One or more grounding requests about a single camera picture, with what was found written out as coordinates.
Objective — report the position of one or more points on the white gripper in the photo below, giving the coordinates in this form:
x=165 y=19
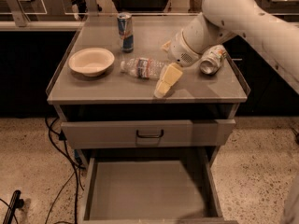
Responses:
x=181 y=51

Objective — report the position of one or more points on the clear plastic water bottle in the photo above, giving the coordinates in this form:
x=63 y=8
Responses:
x=144 y=68

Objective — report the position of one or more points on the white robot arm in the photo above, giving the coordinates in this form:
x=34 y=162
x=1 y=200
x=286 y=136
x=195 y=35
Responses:
x=256 y=180

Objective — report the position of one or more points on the grey drawer cabinet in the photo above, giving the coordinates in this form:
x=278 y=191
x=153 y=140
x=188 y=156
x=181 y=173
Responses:
x=115 y=96

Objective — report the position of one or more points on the grey top drawer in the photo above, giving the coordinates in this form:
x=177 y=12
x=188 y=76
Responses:
x=121 y=134

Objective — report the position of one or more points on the grey open middle drawer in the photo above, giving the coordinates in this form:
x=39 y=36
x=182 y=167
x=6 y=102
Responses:
x=169 y=191

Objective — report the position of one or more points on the silver soda can lying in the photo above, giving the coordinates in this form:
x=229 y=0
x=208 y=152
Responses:
x=212 y=60

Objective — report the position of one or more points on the blue silver energy drink can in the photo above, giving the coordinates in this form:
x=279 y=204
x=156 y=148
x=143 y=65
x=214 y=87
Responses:
x=125 y=26

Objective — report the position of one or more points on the white paper bowl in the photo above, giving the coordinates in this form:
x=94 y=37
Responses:
x=91 y=62

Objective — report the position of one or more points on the black stand bottom left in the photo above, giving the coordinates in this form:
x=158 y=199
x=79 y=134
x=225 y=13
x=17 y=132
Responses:
x=16 y=202

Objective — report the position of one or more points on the black drawer handle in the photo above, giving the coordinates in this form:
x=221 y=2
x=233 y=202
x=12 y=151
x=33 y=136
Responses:
x=149 y=136

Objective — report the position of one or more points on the white horizontal rail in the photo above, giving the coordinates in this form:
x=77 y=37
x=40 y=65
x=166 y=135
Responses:
x=42 y=26

